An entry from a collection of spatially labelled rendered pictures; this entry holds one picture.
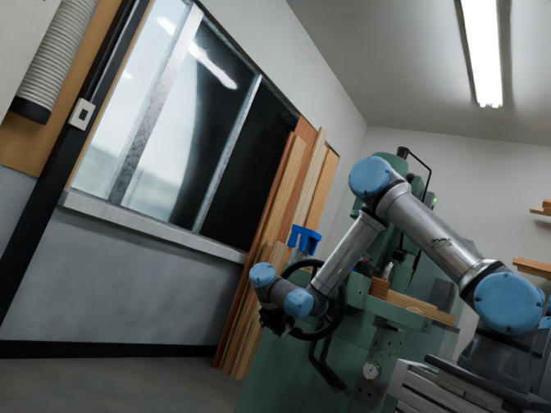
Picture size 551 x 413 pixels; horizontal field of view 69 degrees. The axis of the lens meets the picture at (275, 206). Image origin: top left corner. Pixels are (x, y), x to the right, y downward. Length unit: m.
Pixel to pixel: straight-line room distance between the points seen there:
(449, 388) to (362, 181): 0.53
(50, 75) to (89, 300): 1.21
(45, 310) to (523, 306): 2.09
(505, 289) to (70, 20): 1.81
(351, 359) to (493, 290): 0.80
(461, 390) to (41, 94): 1.77
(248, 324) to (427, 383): 2.13
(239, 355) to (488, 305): 2.40
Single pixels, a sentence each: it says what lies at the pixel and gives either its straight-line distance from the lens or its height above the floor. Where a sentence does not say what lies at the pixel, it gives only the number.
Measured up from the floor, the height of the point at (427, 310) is 0.92.
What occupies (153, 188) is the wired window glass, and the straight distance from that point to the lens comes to 2.58.
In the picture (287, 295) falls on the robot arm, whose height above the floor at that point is 0.82.
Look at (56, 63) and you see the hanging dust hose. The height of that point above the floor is 1.32.
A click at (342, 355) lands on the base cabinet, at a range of 1.62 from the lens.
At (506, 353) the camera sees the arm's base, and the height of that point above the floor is 0.89.
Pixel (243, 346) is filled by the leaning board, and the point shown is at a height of 0.23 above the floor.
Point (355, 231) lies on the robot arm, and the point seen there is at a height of 1.06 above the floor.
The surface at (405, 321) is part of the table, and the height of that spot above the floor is 0.86.
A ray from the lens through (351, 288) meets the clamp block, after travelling 1.51.
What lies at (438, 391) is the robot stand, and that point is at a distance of 1.09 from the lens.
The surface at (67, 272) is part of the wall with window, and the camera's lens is 2.36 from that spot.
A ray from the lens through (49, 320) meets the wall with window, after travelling 2.43.
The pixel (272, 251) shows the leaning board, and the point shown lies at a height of 0.95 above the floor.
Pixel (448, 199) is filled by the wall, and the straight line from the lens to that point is 4.19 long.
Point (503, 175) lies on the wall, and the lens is 4.23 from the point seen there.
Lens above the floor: 0.89
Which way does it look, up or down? 7 degrees up
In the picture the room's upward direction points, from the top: 21 degrees clockwise
